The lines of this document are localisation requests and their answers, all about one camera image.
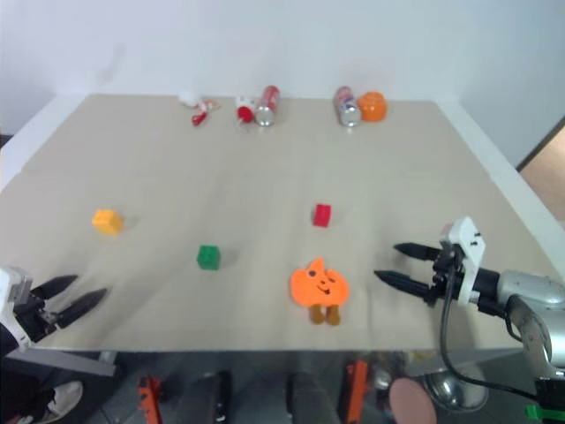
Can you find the green cube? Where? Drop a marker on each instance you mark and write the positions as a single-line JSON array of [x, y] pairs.
[[208, 257]]

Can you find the green plastic piece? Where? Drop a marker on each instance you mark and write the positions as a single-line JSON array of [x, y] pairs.
[[543, 411]]

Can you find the shiny metal round base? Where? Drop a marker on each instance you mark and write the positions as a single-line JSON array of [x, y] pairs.
[[454, 391]]

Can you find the pink round disc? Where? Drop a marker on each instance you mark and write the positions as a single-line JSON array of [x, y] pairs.
[[412, 402]]

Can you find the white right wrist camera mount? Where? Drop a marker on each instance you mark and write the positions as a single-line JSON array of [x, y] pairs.
[[467, 252]]

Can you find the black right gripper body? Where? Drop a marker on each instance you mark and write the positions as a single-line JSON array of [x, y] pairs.
[[444, 273]]

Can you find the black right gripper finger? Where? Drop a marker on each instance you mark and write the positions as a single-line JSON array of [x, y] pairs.
[[417, 250], [401, 280]]

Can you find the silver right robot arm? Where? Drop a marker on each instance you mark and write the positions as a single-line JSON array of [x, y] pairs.
[[523, 305]]

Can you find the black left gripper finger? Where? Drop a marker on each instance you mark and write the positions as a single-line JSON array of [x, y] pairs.
[[83, 305], [56, 285]]

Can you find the silver red blue can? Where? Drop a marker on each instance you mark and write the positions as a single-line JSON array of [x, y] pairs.
[[346, 108]]

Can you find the white and red small toy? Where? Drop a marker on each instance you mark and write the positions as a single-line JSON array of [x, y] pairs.
[[245, 110]]

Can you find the orange pumpkin-shaped cup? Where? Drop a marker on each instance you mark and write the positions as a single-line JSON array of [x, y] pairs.
[[372, 106]]

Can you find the yellow block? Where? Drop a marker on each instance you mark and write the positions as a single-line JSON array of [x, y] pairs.
[[106, 221]]

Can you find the orange clamp tool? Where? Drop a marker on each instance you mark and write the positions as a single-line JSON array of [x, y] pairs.
[[149, 397], [357, 391]]

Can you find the white shoe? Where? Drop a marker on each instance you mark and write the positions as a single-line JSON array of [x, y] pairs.
[[64, 395]]

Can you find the red cube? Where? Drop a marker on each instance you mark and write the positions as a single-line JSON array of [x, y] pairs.
[[321, 215]]

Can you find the red soda can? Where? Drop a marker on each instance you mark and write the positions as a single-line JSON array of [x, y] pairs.
[[268, 107]]

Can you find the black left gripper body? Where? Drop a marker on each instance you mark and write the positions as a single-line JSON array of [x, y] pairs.
[[37, 315]]

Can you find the orange smiling flame toy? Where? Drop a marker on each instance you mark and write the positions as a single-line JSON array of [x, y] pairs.
[[319, 289]]

